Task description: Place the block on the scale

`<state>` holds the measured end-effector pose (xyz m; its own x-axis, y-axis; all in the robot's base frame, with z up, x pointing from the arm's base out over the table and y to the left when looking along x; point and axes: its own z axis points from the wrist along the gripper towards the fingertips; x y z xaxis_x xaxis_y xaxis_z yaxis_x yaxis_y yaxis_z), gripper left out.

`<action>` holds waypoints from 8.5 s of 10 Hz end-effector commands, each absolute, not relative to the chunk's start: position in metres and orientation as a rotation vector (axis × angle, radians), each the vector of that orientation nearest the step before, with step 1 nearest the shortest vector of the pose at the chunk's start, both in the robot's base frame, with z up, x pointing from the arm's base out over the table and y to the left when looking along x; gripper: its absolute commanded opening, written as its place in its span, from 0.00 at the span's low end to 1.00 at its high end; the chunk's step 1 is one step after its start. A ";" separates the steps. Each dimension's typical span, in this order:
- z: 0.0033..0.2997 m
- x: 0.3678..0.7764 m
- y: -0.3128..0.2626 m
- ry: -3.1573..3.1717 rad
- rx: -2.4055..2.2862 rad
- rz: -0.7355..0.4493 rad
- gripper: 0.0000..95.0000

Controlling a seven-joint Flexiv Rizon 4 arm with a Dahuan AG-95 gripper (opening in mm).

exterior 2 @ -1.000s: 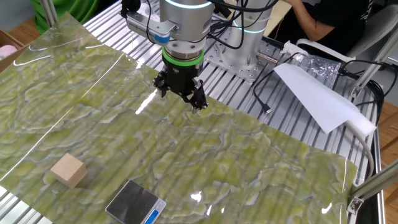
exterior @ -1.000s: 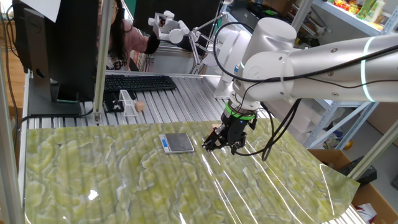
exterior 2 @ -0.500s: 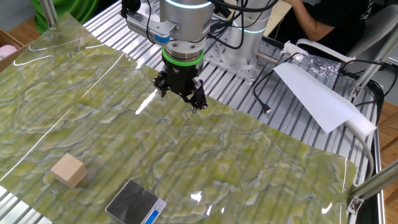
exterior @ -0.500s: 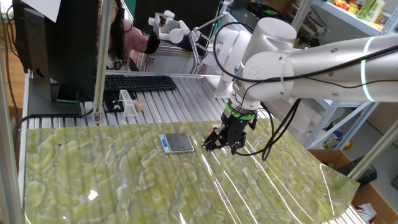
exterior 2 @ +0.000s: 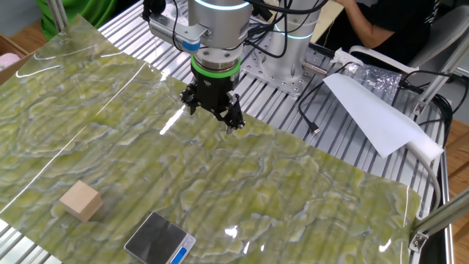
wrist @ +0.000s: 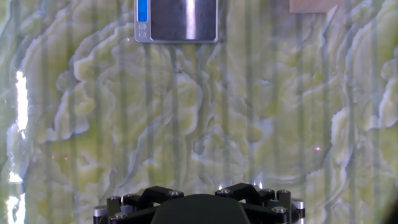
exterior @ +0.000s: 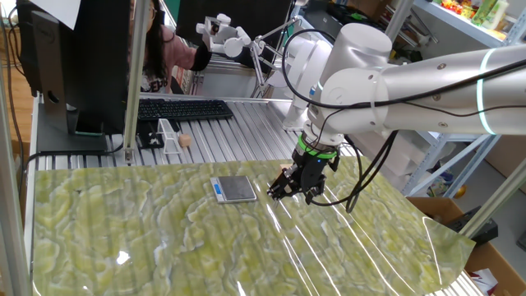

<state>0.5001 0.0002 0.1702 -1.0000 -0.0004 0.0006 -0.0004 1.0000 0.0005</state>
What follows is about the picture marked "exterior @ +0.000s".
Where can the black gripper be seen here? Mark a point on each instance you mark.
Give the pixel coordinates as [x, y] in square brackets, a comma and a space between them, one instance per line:
[310, 170]

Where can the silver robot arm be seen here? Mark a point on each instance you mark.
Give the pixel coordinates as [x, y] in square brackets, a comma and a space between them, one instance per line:
[431, 90]

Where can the silver digital pocket scale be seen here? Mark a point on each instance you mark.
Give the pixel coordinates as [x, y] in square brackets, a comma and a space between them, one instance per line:
[236, 188]

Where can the green marble pattern mat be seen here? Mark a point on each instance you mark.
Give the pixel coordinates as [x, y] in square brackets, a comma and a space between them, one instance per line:
[205, 246]

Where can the white foam blocks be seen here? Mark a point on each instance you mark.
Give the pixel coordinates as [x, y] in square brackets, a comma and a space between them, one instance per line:
[407, 164]

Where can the small wooden bead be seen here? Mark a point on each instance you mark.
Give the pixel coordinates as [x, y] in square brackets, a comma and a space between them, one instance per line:
[185, 140]

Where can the black keyboard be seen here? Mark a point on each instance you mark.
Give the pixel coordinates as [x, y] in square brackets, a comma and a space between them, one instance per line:
[185, 109]

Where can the colourful plastic bag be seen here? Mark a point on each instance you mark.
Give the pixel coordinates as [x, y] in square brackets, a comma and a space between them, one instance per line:
[439, 185]

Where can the orange ball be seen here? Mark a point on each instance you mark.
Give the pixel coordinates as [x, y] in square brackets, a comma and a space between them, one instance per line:
[461, 192]

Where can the black equipment case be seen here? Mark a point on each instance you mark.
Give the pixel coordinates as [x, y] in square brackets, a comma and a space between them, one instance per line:
[328, 14]

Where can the black electronic box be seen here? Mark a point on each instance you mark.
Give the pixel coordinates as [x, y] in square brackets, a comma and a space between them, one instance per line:
[481, 232]

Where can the person in pink top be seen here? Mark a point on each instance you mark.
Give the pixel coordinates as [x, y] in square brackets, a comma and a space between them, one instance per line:
[172, 49]

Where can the red white packet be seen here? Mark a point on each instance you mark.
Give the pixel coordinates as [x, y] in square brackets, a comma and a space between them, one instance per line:
[485, 279]

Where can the brown cardboard box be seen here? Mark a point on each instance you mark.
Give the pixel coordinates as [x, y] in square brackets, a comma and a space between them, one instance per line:
[493, 263]

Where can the white metal shelf rack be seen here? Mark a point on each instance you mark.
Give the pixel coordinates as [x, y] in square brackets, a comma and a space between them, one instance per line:
[460, 22]

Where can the red snack packets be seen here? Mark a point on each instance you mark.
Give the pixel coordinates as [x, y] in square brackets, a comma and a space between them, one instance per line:
[452, 5]

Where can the black Dell monitor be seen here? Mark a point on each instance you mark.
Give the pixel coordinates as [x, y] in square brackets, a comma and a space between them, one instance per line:
[94, 61]

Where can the green drink carton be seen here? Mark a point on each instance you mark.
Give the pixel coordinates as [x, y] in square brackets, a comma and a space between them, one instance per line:
[485, 10]

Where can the pale green bottle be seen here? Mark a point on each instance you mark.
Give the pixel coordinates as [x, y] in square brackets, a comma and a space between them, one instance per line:
[499, 14]

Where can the small white paper note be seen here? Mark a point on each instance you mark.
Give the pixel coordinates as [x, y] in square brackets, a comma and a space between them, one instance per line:
[57, 10]

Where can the aluminium frame post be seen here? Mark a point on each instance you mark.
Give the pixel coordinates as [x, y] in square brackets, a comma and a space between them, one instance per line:
[137, 61]
[10, 205]
[493, 201]

